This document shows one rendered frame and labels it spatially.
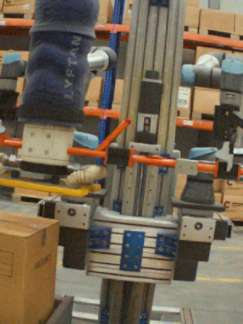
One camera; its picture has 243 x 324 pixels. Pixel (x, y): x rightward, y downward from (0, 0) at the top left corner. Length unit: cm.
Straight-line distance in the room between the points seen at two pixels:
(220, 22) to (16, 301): 785
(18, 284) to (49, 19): 86
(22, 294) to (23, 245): 17
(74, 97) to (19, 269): 58
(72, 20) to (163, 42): 81
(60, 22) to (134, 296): 130
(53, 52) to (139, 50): 81
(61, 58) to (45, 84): 10
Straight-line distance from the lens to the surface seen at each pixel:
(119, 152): 183
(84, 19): 189
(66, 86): 185
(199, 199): 237
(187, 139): 1034
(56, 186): 179
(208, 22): 924
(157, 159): 184
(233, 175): 183
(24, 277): 180
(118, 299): 259
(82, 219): 227
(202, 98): 908
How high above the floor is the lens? 129
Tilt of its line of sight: 3 degrees down
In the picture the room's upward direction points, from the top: 6 degrees clockwise
